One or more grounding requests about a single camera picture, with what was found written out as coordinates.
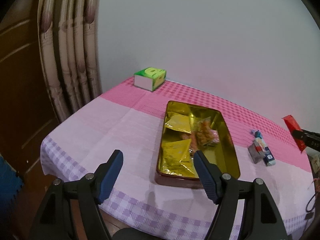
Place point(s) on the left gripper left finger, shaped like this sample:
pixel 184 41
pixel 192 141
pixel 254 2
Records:
pixel 54 218

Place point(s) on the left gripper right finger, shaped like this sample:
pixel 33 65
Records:
pixel 261 218

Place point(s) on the red snack packet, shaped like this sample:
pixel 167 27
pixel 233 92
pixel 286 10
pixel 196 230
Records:
pixel 296 131

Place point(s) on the blue cracker packet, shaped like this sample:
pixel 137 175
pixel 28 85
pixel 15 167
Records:
pixel 264 152

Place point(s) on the small blue candy wrapper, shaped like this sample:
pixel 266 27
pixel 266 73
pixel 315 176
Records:
pixel 256 134

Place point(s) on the grey red-band snack bar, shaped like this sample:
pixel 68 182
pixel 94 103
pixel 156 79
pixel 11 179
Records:
pixel 255 155

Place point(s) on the fried twist snack bag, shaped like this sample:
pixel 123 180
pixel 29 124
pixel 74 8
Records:
pixel 205 135

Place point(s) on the yellow foil snack packet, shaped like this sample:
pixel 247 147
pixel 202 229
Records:
pixel 176 159

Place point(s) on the dark wooden door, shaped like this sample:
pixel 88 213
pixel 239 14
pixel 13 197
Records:
pixel 27 115

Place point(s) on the red gold toffee tin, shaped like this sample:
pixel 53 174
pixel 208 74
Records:
pixel 221 154

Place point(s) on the pink checked tablecloth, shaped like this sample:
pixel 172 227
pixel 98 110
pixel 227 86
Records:
pixel 130 119

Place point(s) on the green tissue box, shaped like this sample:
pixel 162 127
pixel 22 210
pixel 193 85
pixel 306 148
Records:
pixel 149 78

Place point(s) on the beige patterned curtain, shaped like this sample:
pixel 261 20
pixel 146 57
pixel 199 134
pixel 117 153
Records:
pixel 67 33

